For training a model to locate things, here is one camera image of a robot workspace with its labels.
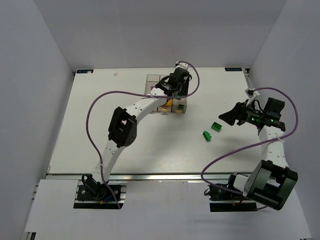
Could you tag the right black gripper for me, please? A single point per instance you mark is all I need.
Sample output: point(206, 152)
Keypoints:
point(241, 115)

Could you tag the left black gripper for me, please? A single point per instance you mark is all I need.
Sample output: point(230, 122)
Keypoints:
point(183, 89)

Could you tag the green curved lego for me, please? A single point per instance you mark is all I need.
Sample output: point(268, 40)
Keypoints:
point(207, 136)

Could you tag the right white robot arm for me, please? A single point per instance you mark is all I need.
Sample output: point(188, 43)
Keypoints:
point(272, 181)

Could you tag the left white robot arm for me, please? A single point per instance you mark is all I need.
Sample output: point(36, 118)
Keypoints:
point(122, 130)

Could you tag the right blue corner label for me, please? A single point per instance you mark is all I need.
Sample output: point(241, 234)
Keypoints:
point(233, 69)

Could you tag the blue corner label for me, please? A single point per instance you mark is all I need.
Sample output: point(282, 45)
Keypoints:
point(84, 71)
point(233, 69)

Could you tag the left blue corner label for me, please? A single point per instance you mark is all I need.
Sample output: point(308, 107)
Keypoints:
point(84, 71)

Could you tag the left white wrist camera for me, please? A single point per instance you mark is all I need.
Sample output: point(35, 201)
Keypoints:
point(181, 65)

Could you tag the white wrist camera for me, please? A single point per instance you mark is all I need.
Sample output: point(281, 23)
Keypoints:
point(252, 94)
point(181, 65)

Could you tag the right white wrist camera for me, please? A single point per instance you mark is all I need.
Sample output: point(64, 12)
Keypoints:
point(252, 94)

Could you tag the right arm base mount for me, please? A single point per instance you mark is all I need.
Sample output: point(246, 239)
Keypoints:
point(222, 201)

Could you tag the aluminium front rail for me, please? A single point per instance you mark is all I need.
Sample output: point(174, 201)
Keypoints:
point(147, 177)

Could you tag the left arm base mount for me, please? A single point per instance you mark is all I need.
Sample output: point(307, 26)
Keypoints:
point(91, 194)

